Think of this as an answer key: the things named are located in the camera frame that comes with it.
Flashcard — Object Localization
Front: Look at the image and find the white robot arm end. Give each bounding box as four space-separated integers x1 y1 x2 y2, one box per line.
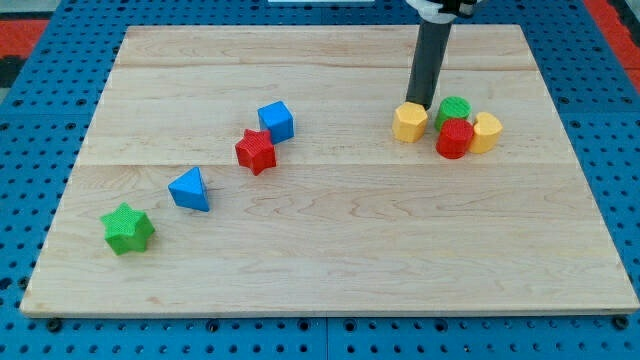
406 0 482 24

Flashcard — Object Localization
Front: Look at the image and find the blue cube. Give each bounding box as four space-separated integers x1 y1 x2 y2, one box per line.
257 101 294 144

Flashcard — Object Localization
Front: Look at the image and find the yellow hexagon block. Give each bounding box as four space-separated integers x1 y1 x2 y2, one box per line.
392 102 428 143

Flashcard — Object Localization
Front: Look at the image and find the wooden board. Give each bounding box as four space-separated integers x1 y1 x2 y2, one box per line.
21 25 639 318

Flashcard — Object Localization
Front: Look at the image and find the red star block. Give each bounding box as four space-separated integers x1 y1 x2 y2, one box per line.
235 129 277 176

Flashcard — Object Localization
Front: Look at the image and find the blue triangle block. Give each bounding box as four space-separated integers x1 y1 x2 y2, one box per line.
168 167 210 212

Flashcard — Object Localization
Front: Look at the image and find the red cylinder block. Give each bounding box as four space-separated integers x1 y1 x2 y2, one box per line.
436 118 474 159

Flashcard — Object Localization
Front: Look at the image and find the green cylinder block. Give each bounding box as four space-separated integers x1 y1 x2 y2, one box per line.
434 96 471 131

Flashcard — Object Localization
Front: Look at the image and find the yellow heart block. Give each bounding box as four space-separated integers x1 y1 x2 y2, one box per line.
468 112 503 154

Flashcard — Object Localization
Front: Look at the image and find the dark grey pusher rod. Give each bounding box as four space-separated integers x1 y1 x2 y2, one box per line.
405 20 452 110

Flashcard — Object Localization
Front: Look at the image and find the green star block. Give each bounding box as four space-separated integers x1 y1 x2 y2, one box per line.
100 202 155 256

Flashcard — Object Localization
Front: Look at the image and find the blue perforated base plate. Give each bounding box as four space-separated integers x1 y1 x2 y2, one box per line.
1 0 639 359

